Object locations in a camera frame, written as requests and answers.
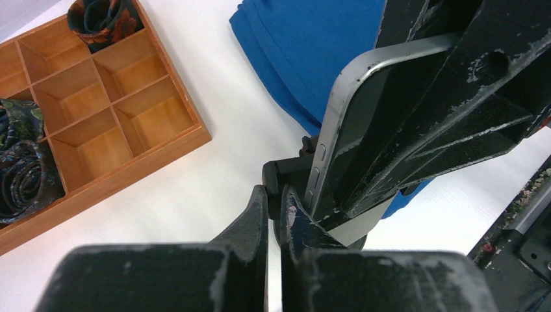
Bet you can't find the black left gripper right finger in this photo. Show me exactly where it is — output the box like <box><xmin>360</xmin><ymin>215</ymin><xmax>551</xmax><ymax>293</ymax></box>
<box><xmin>279</xmin><ymin>185</ymin><xmax>498</xmax><ymax>311</ymax></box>

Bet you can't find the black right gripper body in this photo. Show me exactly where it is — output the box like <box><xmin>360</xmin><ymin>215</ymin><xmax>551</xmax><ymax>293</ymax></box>
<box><xmin>375</xmin><ymin>1</ymin><xmax>550</xmax><ymax>57</ymax></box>

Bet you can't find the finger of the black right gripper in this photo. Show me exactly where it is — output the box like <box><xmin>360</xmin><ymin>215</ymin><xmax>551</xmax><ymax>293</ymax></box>
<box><xmin>314</xmin><ymin>0</ymin><xmax>551</xmax><ymax>225</ymax></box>

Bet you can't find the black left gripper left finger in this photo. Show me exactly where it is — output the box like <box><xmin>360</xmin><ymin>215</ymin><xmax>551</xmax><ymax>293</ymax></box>
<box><xmin>36</xmin><ymin>185</ymin><xmax>268</xmax><ymax>311</ymax></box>

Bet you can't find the black phone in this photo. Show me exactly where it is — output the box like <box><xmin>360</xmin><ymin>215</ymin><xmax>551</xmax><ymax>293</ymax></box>
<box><xmin>303</xmin><ymin>33</ymin><xmax>459</xmax><ymax>250</ymax></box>

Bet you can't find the blue cloth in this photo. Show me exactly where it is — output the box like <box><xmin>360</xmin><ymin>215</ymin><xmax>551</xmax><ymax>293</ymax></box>
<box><xmin>229</xmin><ymin>0</ymin><xmax>433</xmax><ymax>220</ymax></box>

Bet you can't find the black phone stand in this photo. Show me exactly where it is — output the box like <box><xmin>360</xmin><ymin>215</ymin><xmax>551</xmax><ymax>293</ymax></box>
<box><xmin>262</xmin><ymin>136</ymin><xmax>375</xmax><ymax>246</ymax></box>

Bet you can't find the wooden compartment tray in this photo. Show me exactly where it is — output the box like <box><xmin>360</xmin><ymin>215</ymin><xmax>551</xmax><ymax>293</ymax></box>
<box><xmin>1</xmin><ymin>1</ymin><xmax>211</xmax><ymax>254</ymax></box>

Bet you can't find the rolled tie front centre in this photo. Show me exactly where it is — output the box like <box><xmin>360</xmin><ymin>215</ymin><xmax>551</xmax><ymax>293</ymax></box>
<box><xmin>1</xmin><ymin>140</ymin><xmax>66</xmax><ymax>224</ymax></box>

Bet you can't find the rolled tie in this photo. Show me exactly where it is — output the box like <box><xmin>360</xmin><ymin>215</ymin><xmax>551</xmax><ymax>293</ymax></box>
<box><xmin>1</xmin><ymin>140</ymin><xmax>66</xmax><ymax>224</ymax></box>
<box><xmin>1</xmin><ymin>98</ymin><xmax>45</xmax><ymax>151</ymax></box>
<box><xmin>67</xmin><ymin>0</ymin><xmax>144</xmax><ymax>53</ymax></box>

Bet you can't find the rolled tie centre top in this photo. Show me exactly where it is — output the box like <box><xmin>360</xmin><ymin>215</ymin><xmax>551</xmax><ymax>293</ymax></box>
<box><xmin>1</xmin><ymin>98</ymin><xmax>45</xmax><ymax>151</ymax></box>

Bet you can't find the rolled tie back right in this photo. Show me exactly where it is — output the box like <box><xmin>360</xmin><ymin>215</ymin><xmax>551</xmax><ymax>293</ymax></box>
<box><xmin>67</xmin><ymin>0</ymin><xmax>144</xmax><ymax>53</ymax></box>

